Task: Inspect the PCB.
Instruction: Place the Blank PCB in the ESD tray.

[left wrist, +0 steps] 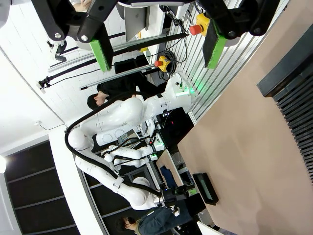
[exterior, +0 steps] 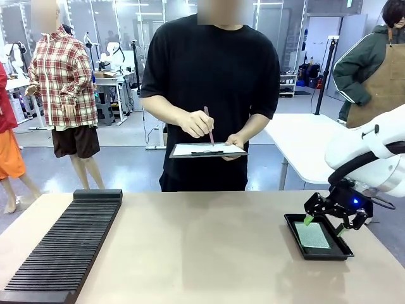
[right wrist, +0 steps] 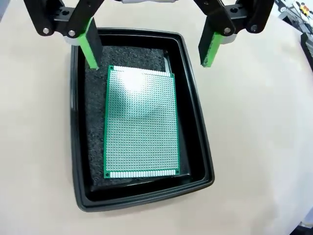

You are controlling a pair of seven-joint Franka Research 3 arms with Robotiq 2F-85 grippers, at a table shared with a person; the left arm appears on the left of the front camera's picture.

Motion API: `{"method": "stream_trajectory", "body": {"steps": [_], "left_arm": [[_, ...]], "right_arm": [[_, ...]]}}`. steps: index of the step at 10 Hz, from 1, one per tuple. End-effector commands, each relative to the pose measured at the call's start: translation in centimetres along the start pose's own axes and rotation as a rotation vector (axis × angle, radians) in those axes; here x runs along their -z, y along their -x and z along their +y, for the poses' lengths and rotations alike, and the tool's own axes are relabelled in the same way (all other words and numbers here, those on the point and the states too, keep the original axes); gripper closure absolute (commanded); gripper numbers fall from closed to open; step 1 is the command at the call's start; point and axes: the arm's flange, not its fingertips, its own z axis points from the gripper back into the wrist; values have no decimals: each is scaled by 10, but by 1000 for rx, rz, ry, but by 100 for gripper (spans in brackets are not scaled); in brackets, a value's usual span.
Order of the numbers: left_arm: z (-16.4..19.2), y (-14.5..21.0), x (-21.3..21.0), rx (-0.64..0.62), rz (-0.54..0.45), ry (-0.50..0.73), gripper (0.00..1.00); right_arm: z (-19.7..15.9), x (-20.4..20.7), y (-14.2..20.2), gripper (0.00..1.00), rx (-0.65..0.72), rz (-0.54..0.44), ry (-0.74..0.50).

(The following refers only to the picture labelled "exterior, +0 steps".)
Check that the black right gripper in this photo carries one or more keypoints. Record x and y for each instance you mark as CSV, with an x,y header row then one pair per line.
x,y
351,201

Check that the green PCB board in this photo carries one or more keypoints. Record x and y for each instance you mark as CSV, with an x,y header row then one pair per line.
x,y
311,235

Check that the dark red pen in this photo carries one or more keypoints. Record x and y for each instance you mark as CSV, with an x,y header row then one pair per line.
x,y
209,126

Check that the dark clipboard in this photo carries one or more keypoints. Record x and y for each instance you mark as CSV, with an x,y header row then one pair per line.
x,y
177,155

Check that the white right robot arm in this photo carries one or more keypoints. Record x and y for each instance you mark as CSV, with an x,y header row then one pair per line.
x,y
379,149

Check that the person's right forearm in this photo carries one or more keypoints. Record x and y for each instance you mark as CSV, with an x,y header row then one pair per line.
x,y
164,109

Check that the person's left forearm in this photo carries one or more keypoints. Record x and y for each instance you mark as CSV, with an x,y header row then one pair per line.
x,y
256,126

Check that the black slotted PCB rack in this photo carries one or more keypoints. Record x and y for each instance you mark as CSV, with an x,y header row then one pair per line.
x,y
63,253

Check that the person's left hand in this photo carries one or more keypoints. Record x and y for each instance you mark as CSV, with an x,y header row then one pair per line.
x,y
235,142

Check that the person's right hand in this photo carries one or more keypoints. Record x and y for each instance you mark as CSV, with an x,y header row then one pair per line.
x,y
196,124

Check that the black plastic tray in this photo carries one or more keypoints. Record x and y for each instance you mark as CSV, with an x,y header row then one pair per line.
x,y
338,248

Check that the white table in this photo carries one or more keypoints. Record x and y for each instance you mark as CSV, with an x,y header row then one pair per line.
x,y
300,149

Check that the white shoe shelf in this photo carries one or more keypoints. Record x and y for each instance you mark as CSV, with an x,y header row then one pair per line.
x,y
288,85

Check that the person in brown apron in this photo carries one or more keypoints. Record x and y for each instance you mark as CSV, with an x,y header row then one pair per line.
x,y
376,79

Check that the black pole stand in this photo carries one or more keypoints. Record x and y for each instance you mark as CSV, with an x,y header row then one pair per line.
x,y
326,73

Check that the white paper sheet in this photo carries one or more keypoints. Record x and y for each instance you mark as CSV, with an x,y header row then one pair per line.
x,y
205,149

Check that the person in black T-shirt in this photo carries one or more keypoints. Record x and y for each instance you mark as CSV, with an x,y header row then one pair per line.
x,y
209,73

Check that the grey step stool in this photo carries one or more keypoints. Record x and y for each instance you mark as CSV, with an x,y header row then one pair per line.
x,y
106,111

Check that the flat cardboard box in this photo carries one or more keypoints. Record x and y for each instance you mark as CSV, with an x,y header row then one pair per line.
x,y
104,74

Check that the mannequin in plaid shirt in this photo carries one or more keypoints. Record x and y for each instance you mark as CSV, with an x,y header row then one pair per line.
x,y
63,79

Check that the mannequin in red and orange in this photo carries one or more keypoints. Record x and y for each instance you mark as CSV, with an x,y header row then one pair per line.
x,y
9,126

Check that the white background robot with headset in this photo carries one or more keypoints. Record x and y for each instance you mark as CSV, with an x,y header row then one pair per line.
x,y
14,58

